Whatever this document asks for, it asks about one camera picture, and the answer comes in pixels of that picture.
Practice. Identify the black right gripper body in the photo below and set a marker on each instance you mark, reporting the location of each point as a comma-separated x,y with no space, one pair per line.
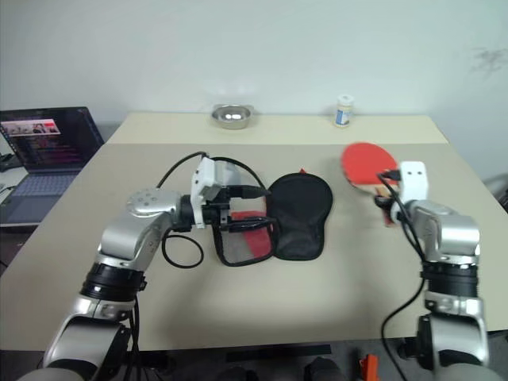
391,206

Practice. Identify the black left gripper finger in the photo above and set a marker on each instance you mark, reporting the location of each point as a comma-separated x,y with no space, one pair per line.
250,224
256,191

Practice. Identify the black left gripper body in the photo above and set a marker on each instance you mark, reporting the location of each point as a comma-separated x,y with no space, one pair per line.
216,212

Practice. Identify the red table tennis paddle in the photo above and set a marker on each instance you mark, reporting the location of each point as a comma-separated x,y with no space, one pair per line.
365,162

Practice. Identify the black paddle case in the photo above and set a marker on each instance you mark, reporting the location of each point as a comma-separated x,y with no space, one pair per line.
301,214

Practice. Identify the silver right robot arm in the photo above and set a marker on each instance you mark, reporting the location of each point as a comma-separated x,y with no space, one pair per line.
452,254

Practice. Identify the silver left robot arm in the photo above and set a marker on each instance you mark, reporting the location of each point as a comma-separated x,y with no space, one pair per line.
123,238

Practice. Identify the steel bowl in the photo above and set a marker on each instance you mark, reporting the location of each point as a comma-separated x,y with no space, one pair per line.
232,116

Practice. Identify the white capped small bottle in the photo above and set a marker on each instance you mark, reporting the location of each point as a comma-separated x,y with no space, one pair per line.
343,111

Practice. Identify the orange object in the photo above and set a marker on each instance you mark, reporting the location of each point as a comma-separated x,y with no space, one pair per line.
368,362

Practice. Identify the dark rounded shape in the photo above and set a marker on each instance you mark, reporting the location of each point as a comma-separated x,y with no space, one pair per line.
323,369

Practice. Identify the open laptop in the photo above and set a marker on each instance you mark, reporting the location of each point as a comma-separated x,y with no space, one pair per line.
43,158

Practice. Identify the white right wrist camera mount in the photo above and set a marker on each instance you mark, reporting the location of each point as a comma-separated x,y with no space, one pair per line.
414,180

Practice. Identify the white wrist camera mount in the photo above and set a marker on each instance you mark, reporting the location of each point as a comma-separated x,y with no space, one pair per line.
206,176
414,180

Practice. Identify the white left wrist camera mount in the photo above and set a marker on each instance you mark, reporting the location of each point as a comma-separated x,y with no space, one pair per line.
206,176

